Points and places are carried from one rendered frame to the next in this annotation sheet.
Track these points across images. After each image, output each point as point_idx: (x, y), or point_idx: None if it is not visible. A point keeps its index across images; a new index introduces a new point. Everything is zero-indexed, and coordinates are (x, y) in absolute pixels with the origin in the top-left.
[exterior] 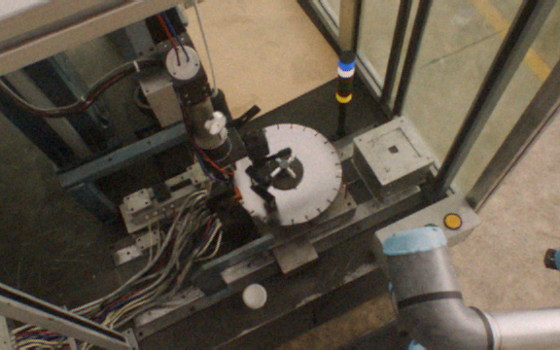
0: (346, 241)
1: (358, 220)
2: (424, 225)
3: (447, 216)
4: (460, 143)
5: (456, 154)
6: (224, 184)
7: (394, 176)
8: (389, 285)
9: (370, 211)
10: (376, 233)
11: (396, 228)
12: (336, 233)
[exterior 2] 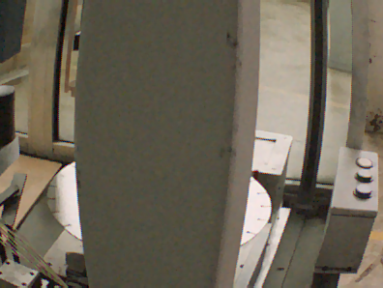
0: (283, 286)
1: (270, 263)
2: (353, 177)
3: (357, 161)
4: (321, 50)
5: (322, 74)
6: (70, 266)
7: (279, 162)
8: None
9: (272, 249)
10: (334, 206)
11: (341, 192)
12: (265, 287)
